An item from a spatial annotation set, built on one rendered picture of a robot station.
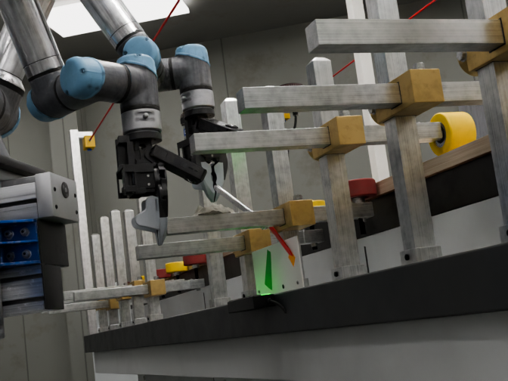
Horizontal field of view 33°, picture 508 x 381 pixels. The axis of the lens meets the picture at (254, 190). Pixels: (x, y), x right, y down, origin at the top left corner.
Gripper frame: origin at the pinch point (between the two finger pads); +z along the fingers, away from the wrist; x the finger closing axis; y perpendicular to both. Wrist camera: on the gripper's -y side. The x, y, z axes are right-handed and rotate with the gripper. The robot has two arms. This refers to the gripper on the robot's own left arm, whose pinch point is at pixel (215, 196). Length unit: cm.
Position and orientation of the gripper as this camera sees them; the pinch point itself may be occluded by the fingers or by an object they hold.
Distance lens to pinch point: 193.6
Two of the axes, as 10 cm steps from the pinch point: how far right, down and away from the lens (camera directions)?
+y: -6.3, 2.0, 7.5
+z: 1.3, 9.8, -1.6
